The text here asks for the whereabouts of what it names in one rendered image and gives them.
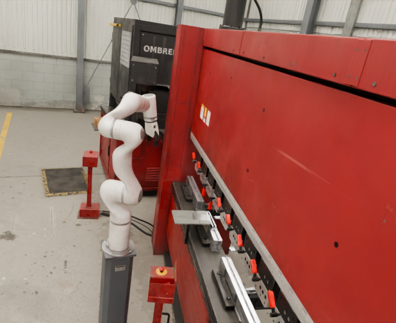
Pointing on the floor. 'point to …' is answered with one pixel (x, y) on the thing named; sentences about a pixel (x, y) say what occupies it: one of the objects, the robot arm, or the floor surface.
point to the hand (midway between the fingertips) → (152, 142)
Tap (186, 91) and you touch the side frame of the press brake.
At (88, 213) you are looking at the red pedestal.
